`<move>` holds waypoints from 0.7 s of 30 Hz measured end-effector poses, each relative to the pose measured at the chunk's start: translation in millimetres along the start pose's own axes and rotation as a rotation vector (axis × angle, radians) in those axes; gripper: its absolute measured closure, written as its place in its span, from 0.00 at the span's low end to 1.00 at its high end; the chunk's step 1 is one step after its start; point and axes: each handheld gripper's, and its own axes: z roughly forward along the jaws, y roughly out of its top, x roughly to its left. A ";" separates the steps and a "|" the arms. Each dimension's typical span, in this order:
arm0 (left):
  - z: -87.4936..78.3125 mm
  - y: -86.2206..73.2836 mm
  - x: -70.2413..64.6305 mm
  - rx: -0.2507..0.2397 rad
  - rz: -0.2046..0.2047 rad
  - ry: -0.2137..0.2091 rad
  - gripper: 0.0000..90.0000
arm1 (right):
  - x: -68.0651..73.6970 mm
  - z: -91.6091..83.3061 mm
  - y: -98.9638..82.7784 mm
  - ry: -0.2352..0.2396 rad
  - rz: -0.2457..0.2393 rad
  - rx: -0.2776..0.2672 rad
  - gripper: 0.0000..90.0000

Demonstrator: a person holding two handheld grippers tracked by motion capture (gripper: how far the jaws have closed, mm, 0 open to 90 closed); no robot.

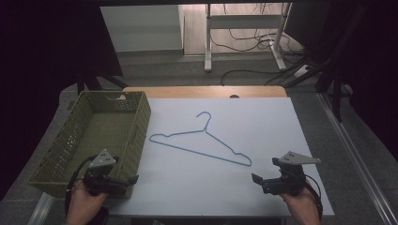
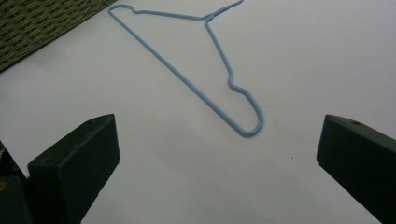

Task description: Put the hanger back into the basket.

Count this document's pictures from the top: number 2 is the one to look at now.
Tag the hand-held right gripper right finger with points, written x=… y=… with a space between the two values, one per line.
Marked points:
x=358 y=155

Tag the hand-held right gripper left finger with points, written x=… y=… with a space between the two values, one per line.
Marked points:
x=73 y=165

